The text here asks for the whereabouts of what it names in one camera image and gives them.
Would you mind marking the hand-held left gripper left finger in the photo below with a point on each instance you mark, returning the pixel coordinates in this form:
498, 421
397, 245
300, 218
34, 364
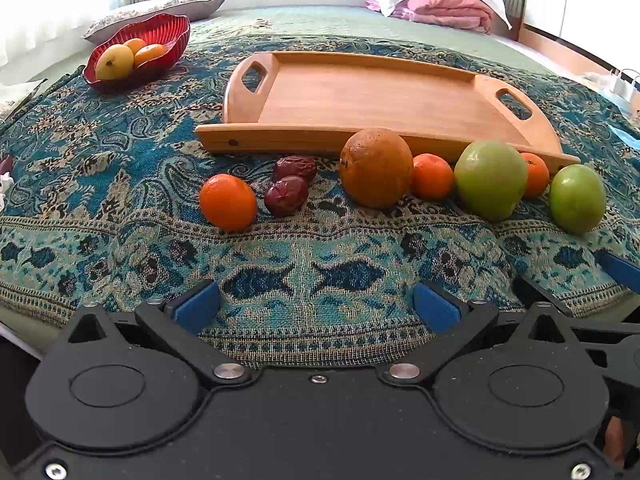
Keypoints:
197, 306

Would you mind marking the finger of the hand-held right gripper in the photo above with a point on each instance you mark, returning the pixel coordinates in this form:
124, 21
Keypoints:
542, 291
620, 266

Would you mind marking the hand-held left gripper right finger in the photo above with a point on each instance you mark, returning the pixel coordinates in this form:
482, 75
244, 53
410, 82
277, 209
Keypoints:
434, 307

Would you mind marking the small green pear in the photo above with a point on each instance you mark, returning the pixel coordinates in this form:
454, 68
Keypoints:
577, 199

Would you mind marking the small mandarin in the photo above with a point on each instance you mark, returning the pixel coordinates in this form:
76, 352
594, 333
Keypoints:
432, 176
537, 175
227, 203

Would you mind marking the red date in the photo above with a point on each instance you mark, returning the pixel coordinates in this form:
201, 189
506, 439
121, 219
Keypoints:
286, 196
296, 167

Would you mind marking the large orange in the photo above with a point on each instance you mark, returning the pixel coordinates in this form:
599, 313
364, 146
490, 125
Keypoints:
376, 167

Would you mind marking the blue paisley patterned blanket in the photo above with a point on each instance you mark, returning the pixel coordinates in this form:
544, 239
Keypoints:
150, 160

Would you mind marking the white charger plugs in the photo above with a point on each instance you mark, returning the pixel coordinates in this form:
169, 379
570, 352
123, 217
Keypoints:
622, 84

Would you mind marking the orange in red bowl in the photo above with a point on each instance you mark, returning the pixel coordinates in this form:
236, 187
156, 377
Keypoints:
150, 55
135, 45

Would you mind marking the yellow mango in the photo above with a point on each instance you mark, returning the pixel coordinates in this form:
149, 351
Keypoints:
115, 62

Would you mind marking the white and wood cabinet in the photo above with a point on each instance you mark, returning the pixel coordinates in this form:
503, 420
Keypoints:
575, 10

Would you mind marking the newspaper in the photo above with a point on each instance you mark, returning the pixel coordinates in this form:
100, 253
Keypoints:
15, 99

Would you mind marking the red glass fruit bowl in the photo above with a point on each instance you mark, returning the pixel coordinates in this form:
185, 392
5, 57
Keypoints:
167, 30

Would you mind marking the folded pink blanket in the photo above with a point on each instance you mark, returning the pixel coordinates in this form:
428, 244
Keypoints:
445, 10

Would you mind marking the floral pillow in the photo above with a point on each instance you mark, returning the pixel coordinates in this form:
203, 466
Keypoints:
165, 7

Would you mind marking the green quilted bedspread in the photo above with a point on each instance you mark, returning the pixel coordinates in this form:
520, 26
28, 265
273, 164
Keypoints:
325, 25

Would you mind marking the white sheer curtain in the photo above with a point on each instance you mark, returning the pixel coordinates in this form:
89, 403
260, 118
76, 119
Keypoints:
60, 0

